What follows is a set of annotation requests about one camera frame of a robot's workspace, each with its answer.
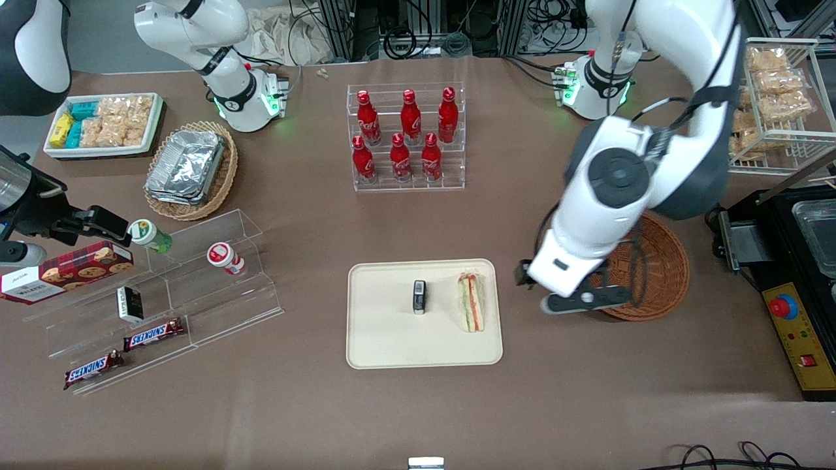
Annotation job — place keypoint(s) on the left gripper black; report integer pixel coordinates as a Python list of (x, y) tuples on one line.
[(524, 273)]

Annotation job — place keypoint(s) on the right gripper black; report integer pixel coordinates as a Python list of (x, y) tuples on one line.
[(40, 220)]

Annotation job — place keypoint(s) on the triangular sandwich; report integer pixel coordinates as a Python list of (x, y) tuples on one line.
[(471, 303)]

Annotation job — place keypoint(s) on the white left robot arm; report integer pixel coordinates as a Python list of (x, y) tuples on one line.
[(601, 222)]

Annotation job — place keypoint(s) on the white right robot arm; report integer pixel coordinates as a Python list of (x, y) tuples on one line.
[(228, 98)]

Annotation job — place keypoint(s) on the aluminium foil tray stack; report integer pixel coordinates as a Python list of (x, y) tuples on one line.
[(186, 166)]

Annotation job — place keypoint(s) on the white rectangular snack tray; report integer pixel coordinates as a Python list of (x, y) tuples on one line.
[(153, 130)]

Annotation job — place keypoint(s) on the brown wicker basket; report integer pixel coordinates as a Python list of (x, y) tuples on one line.
[(663, 274)]

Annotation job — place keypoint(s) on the light wicker basket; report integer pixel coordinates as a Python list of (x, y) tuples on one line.
[(225, 176)]

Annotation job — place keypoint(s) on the beige plastic tray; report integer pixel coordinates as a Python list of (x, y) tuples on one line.
[(392, 333)]

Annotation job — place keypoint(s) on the red tartan cookie box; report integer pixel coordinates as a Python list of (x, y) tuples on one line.
[(72, 271)]

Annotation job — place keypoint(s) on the green capped small bottle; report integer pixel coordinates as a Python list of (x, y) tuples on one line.
[(150, 236)]

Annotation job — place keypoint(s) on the small black white box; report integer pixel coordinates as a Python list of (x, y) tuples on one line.
[(129, 303)]

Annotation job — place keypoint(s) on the teal snack pack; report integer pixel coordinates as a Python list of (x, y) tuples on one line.
[(83, 110), (74, 134)]

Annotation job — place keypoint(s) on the clear bag of rice crackers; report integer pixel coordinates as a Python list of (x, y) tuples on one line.
[(104, 134), (140, 114), (112, 108)]

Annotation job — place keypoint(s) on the yellow snack pack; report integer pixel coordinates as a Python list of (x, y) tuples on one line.
[(61, 130)]

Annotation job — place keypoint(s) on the small black box silver end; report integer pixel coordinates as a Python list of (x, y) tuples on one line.
[(419, 297)]

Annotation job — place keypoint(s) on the clear acrylic bottle rack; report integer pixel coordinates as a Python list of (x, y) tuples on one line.
[(450, 176)]

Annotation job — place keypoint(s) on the snickers chocolate bar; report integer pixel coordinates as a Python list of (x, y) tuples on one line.
[(93, 370), (153, 334)]

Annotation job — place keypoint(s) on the red capped small bottle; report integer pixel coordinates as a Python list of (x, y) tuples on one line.
[(225, 258)]

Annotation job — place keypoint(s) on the clear acrylic stepped shelf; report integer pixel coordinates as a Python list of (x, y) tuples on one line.
[(215, 307)]

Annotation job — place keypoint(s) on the red cola bottle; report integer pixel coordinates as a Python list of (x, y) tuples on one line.
[(431, 158), (363, 162), (448, 117), (410, 119), (400, 160), (368, 121)]

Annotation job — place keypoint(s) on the white silver device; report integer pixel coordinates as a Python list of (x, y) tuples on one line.
[(426, 463)]

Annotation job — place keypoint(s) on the black machine with grey front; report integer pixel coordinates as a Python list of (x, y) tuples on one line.
[(774, 241)]

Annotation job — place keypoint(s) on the clear bag of fried snacks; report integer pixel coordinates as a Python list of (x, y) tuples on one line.
[(780, 81), (744, 140), (787, 106), (744, 98), (767, 59)]

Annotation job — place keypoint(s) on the red emergency stop button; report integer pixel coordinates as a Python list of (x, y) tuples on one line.
[(782, 307)]

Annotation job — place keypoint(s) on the crumpled white cloth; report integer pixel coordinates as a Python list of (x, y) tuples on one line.
[(287, 36)]

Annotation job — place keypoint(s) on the yellow black control box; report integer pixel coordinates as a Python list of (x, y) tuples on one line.
[(806, 352)]

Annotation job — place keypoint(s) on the clear glass container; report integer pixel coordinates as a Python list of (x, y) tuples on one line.
[(816, 235)]

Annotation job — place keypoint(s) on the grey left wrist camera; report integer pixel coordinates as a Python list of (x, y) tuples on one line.
[(588, 300)]

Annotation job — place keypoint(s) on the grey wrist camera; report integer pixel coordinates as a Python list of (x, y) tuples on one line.
[(588, 300), (23, 253)]

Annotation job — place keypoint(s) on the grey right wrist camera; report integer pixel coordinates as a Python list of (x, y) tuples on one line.
[(23, 253)]

